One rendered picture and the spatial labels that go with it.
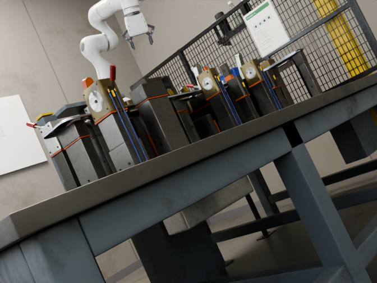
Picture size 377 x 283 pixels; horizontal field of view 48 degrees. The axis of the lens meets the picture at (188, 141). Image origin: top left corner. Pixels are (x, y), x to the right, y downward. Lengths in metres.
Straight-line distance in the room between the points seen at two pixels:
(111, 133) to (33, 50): 3.49
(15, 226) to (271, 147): 0.73
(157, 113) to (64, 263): 0.97
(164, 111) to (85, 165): 0.36
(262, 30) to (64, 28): 2.88
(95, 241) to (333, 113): 1.01
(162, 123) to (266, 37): 1.45
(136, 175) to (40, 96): 3.89
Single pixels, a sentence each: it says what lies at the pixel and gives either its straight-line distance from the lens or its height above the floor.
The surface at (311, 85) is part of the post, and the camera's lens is 2.36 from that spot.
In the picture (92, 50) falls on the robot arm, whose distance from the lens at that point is 2.46.
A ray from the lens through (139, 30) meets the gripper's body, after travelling 2.16.
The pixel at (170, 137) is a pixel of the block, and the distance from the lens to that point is 1.62.
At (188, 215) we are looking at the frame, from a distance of 1.25.
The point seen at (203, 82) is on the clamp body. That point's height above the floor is 1.00.
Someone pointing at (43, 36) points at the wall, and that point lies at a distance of 5.05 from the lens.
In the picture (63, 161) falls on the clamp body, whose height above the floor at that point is 0.90.
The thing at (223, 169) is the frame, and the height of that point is 0.62.
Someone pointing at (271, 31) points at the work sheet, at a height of 1.26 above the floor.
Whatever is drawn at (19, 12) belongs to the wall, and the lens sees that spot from 5.11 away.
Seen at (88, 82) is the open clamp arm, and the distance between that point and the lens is 1.56.
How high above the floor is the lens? 0.64
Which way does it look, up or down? 4 degrees up
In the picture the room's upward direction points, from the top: 25 degrees counter-clockwise
